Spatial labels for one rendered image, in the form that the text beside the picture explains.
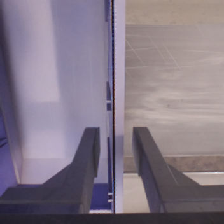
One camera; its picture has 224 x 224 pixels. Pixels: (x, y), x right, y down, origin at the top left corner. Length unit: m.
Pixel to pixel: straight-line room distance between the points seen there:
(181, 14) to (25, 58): 0.24
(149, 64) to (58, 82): 0.15
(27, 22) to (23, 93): 0.11
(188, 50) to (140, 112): 0.12
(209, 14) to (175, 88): 0.11
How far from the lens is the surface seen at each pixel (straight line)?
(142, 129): 0.15
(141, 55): 0.27
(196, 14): 0.30
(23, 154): 0.34
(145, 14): 0.27
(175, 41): 0.28
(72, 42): 0.27
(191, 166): 0.37
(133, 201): 0.38
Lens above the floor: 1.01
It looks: 73 degrees down
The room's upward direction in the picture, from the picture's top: 179 degrees clockwise
